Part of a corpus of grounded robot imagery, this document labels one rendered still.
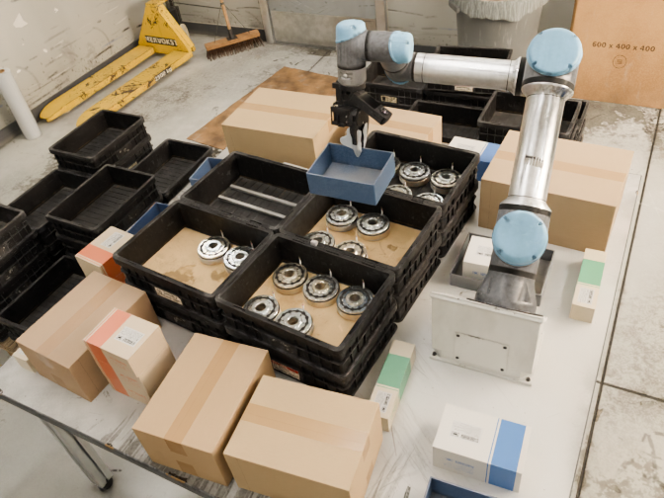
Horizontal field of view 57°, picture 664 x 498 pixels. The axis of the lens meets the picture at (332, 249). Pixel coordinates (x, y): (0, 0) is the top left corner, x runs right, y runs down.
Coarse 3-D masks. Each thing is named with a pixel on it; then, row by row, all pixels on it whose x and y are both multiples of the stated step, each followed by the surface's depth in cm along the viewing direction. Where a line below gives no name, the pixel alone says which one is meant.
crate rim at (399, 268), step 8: (384, 192) 187; (312, 200) 189; (408, 200) 183; (416, 200) 182; (440, 208) 178; (296, 216) 184; (432, 216) 176; (440, 216) 178; (288, 224) 181; (432, 224) 174; (280, 232) 179; (288, 232) 178; (424, 232) 171; (304, 240) 175; (416, 240) 169; (424, 240) 172; (328, 248) 171; (336, 248) 171; (416, 248) 169; (352, 256) 168; (360, 256) 167; (408, 256) 165; (376, 264) 164; (384, 264) 164; (400, 264) 163; (400, 272) 163
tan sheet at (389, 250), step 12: (324, 216) 197; (360, 216) 195; (312, 228) 194; (324, 228) 193; (396, 228) 189; (408, 228) 188; (336, 240) 188; (360, 240) 187; (384, 240) 186; (396, 240) 185; (408, 240) 184; (372, 252) 182; (384, 252) 182; (396, 252) 181; (396, 264) 178
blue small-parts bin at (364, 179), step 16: (336, 144) 173; (320, 160) 171; (336, 160) 177; (352, 160) 174; (368, 160) 172; (384, 160) 169; (320, 176) 163; (336, 176) 173; (352, 176) 172; (368, 176) 171; (384, 176) 163; (320, 192) 167; (336, 192) 165; (352, 192) 162; (368, 192) 160
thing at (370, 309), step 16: (272, 240) 176; (288, 240) 176; (256, 256) 172; (336, 256) 169; (240, 272) 168; (384, 272) 162; (224, 288) 164; (384, 288) 157; (224, 304) 160; (256, 320) 156; (272, 320) 154; (368, 320) 153; (288, 336) 152; (304, 336) 149; (352, 336) 147; (336, 352) 144
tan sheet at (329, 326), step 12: (312, 276) 178; (264, 288) 177; (288, 300) 172; (300, 300) 171; (312, 312) 167; (324, 312) 167; (336, 312) 166; (324, 324) 164; (336, 324) 163; (348, 324) 163; (312, 336) 161; (324, 336) 161; (336, 336) 160
